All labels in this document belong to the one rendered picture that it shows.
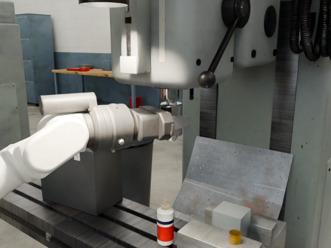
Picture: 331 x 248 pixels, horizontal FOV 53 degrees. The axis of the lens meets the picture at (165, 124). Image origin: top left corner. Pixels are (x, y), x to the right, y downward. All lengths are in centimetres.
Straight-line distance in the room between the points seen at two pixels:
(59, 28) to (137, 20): 758
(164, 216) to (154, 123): 25
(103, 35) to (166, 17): 645
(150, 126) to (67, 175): 42
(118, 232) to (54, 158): 38
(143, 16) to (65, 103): 20
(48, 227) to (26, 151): 45
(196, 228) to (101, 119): 28
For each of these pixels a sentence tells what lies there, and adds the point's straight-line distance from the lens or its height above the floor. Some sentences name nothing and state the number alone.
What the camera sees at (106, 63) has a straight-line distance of 651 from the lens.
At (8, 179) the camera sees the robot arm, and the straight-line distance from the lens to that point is 59.
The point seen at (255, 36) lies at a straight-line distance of 76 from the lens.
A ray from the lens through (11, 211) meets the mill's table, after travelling 113.
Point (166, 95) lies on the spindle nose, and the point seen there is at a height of 129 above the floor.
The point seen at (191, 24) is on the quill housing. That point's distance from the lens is 58.
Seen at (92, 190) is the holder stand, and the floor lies 100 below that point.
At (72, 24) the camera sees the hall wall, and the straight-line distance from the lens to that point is 778.
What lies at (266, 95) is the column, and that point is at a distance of 100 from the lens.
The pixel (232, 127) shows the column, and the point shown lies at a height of 114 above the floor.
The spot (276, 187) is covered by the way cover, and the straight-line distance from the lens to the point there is 100.
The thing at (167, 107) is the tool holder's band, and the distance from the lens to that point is 68.
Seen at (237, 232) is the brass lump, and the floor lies 106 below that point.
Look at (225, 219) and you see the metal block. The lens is 68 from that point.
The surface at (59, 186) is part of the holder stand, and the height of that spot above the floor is 99.
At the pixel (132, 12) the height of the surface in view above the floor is 144.
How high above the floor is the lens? 139
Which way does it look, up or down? 14 degrees down
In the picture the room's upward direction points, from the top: straight up
